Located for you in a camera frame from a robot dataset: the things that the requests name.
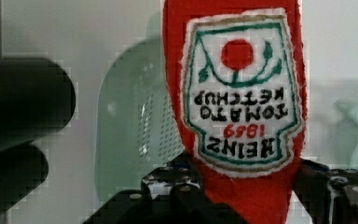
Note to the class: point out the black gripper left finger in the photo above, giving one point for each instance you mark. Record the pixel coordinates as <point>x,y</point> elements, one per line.
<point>171,194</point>

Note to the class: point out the red plush ketchup bottle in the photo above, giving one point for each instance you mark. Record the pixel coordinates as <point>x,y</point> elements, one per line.
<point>236,76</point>

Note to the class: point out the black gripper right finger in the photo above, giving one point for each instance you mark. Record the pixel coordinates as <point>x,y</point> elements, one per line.
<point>330,196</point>

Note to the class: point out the green oval strainer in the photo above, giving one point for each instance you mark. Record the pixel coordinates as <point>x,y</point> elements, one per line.
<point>136,129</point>

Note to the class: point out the green mug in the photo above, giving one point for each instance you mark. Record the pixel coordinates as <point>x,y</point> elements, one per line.
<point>333,137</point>

